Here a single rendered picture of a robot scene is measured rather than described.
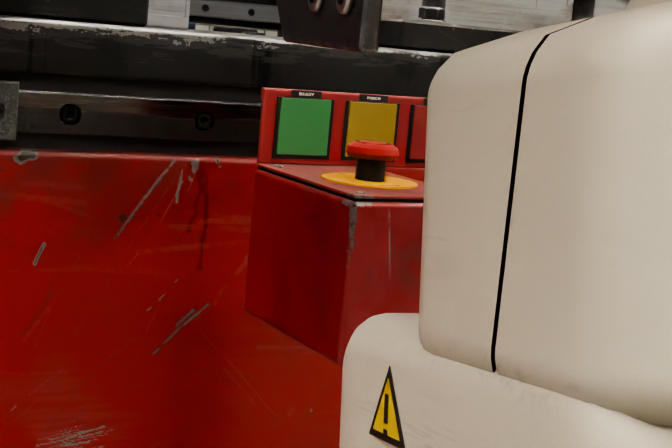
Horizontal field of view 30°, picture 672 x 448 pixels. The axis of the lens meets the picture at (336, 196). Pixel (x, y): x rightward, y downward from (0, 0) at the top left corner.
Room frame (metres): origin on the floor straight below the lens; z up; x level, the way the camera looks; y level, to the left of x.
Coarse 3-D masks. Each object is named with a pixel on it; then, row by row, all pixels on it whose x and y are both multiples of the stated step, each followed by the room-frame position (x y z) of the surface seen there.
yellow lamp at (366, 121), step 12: (360, 108) 1.02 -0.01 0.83; (372, 108) 1.02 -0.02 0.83; (384, 108) 1.03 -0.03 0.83; (396, 108) 1.03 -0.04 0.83; (348, 120) 1.01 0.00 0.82; (360, 120) 1.02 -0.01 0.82; (372, 120) 1.02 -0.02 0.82; (384, 120) 1.03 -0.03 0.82; (348, 132) 1.01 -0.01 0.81; (360, 132) 1.02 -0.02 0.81; (372, 132) 1.02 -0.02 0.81; (384, 132) 1.03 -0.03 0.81; (348, 156) 1.01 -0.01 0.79
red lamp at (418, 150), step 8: (416, 112) 1.04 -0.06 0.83; (424, 112) 1.05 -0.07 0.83; (416, 120) 1.04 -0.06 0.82; (424, 120) 1.05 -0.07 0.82; (416, 128) 1.04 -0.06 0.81; (424, 128) 1.05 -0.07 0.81; (416, 136) 1.04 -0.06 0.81; (424, 136) 1.05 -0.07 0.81; (416, 144) 1.04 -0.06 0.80; (424, 144) 1.05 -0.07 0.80; (416, 152) 1.04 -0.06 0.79; (424, 152) 1.05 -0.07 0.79
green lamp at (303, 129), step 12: (288, 108) 0.98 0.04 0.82; (300, 108) 0.99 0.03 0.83; (312, 108) 0.99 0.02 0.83; (324, 108) 1.00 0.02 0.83; (288, 120) 0.98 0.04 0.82; (300, 120) 0.99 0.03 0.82; (312, 120) 0.99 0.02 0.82; (324, 120) 1.00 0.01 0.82; (288, 132) 0.98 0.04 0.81; (300, 132) 0.99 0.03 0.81; (312, 132) 1.00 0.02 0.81; (324, 132) 1.00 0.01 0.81; (288, 144) 0.98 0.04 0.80; (300, 144) 0.99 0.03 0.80; (312, 144) 1.00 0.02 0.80; (324, 144) 1.00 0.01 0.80
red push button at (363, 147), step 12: (348, 144) 0.92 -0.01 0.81; (360, 144) 0.91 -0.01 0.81; (372, 144) 0.91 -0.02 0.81; (384, 144) 0.92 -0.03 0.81; (360, 156) 0.91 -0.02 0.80; (372, 156) 0.91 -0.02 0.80; (384, 156) 0.91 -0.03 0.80; (396, 156) 0.92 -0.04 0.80; (360, 168) 0.92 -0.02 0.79; (372, 168) 0.92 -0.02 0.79; (384, 168) 0.92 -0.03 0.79; (372, 180) 0.92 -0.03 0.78
